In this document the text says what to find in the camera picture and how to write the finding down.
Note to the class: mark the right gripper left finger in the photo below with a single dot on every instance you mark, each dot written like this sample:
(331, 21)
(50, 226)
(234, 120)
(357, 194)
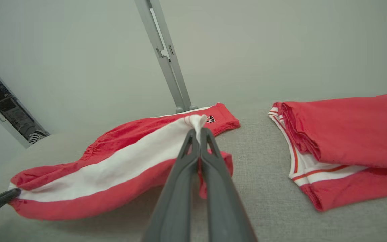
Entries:
(176, 201)

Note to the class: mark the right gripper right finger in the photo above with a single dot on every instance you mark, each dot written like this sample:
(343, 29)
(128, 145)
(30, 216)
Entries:
(223, 208)

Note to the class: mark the red shorts white stripe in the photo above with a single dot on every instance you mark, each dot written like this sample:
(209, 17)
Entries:
(113, 168)

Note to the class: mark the red basketball jersey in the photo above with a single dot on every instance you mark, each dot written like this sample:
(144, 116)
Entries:
(348, 134)

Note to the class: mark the grey fabric sofa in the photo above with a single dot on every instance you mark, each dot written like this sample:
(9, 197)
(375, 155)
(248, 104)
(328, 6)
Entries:
(264, 168)

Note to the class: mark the grey metal post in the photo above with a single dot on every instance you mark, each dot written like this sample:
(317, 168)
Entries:
(170, 67)

